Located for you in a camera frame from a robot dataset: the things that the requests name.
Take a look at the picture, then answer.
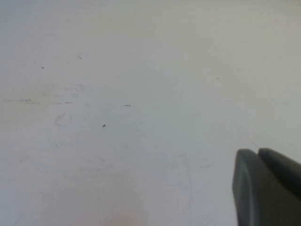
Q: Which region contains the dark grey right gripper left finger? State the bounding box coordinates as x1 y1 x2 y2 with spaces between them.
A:
232 148 301 226

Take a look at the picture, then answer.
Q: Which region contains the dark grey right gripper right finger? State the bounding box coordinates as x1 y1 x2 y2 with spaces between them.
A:
258 147 301 214

